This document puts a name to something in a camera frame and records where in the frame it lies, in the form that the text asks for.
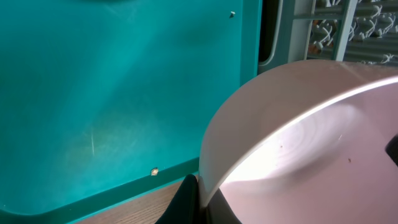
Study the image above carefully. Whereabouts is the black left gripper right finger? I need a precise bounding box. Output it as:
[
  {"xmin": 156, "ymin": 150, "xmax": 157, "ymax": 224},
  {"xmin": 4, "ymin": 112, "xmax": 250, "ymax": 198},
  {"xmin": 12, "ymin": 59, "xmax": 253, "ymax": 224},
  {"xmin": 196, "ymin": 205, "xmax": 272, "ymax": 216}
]
[{"xmin": 386, "ymin": 135, "xmax": 398, "ymax": 165}]

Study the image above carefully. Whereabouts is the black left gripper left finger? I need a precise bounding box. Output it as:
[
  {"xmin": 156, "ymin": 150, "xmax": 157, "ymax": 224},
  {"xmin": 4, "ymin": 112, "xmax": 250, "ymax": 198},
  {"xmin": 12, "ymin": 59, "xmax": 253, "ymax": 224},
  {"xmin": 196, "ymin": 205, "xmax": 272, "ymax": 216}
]
[{"xmin": 155, "ymin": 174, "xmax": 207, "ymax": 224}]

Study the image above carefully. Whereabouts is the small pink bowl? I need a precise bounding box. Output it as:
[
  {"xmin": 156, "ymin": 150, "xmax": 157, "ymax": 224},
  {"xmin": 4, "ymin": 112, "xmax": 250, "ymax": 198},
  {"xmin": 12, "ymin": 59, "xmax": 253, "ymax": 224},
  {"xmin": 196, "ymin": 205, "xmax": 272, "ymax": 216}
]
[{"xmin": 198, "ymin": 60, "xmax": 397, "ymax": 223}]

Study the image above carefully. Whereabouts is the grey dishwasher rack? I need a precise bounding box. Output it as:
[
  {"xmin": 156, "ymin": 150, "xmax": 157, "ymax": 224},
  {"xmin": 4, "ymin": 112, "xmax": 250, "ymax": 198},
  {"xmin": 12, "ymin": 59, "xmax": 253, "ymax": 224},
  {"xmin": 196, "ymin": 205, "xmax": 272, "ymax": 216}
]
[{"xmin": 257, "ymin": 0, "xmax": 398, "ymax": 75}]

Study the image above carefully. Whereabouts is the teal serving tray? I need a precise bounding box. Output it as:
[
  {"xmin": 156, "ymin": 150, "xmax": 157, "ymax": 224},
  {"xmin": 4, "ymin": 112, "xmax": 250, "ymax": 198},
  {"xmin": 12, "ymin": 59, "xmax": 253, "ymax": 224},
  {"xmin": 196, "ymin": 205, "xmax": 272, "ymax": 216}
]
[{"xmin": 1, "ymin": 0, "xmax": 262, "ymax": 223}]

